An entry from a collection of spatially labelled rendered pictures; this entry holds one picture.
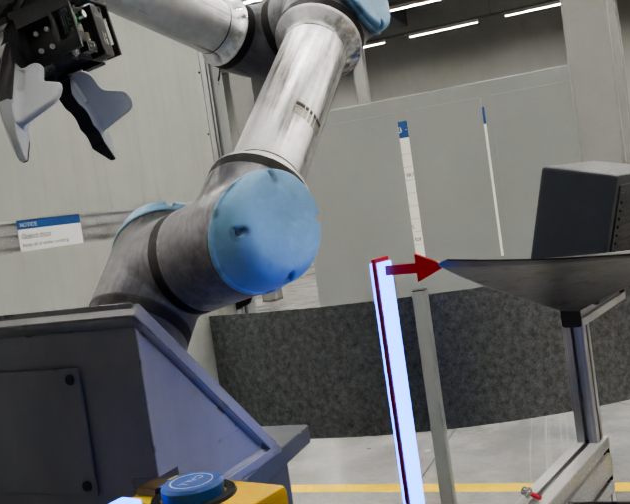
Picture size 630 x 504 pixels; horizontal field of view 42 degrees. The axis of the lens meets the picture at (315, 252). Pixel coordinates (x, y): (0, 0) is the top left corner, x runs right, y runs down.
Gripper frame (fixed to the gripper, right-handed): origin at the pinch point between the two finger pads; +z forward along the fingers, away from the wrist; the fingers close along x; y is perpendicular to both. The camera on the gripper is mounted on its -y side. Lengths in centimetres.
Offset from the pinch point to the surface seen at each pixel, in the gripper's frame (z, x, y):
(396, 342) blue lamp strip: 24.2, 0.9, 25.0
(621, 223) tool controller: 26, 59, 48
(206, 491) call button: 25.9, -23.6, 16.7
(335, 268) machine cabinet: 55, 616, -157
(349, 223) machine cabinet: 21, 615, -132
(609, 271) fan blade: 22.6, -0.7, 43.5
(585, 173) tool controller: 17, 55, 46
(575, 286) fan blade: 23.6, 2.5, 40.7
